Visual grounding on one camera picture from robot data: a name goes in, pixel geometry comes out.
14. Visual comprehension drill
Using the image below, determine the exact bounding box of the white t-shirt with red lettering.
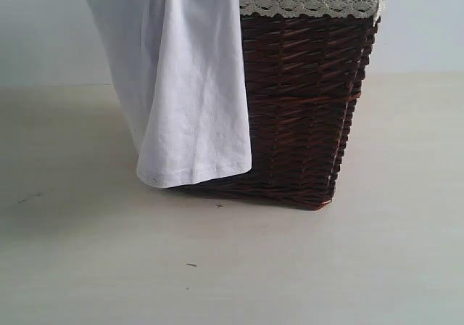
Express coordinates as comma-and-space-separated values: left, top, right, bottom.
86, 0, 252, 189

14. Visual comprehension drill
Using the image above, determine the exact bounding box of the dark brown wicker basket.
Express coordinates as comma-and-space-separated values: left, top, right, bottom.
181, 14, 378, 210

